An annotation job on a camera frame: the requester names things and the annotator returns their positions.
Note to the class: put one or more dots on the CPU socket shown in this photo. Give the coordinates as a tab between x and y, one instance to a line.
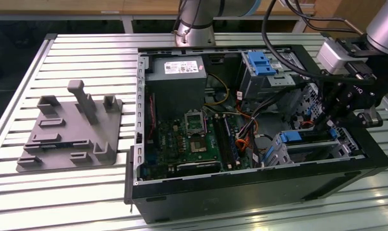
194	120

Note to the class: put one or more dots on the wooden cabinet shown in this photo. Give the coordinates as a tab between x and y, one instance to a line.
85	6

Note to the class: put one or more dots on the blue RAM slot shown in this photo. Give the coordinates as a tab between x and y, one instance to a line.
233	146

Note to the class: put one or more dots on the green motherboard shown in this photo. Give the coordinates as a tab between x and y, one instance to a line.
169	149

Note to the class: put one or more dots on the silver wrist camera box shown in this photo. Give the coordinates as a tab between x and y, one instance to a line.
331	57

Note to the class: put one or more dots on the metal disk bay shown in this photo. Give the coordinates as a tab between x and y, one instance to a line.
313	154

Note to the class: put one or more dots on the black RAM slot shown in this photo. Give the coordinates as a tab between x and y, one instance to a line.
221	139

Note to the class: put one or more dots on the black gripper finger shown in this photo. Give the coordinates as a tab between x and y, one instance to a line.
337	101
367	118

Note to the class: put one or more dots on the black graphics card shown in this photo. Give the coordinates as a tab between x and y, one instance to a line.
198	166

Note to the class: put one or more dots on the square chipset chip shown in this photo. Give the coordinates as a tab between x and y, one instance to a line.
198	145

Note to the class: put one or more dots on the grey power supply unit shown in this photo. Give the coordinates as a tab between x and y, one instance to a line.
178	91

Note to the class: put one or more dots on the drive cage with blue latch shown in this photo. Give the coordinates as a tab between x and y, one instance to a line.
261	84

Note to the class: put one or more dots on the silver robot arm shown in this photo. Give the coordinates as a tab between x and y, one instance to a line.
197	24

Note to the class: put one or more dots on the grey parts rack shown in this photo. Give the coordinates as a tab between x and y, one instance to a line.
73	134

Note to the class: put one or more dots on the black PC case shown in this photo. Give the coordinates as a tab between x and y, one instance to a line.
245	192

